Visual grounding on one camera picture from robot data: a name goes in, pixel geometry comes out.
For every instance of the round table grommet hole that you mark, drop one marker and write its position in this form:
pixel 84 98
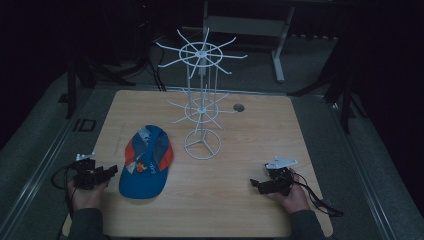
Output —
pixel 238 107

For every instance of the person's left hand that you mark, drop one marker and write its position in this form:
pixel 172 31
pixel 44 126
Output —
pixel 86 197

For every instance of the person's right hand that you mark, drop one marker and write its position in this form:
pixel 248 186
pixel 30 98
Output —
pixel 294 196

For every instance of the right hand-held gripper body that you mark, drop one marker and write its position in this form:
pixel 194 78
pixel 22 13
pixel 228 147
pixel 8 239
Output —
pixel 278 178

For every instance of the black floor socket plate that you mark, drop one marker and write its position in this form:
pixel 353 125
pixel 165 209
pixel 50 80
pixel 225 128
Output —
pixel 86 125

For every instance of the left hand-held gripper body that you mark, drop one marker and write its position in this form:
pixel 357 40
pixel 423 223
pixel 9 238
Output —
pixel 85 173

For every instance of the white metal table frame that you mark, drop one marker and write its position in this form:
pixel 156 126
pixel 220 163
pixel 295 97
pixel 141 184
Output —
pixel 253 36

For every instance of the blue and orange cap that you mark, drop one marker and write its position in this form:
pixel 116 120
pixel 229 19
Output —
pixel 146 162

